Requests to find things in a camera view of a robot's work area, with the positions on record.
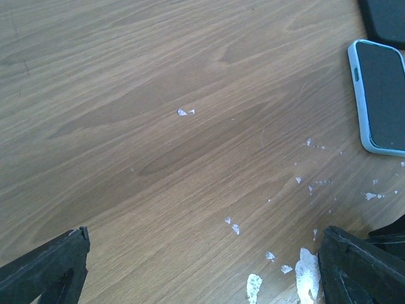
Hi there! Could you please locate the phone in black case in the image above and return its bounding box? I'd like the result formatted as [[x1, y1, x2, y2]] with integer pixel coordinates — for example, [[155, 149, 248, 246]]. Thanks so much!
[[358, 0, 404, 50]]

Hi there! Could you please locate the phone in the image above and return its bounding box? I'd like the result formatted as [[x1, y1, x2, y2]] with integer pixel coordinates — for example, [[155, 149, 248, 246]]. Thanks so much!
[[358, 0, 404, 50], [347, 39, 404, 157]]

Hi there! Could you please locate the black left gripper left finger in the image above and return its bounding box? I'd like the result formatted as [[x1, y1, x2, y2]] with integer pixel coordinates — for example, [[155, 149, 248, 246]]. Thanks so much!
[[1, 226, 90, 303]]

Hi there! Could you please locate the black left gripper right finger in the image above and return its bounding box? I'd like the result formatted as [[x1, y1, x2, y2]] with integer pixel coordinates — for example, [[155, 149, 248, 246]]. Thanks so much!
[[318, 226, 404, 303]]

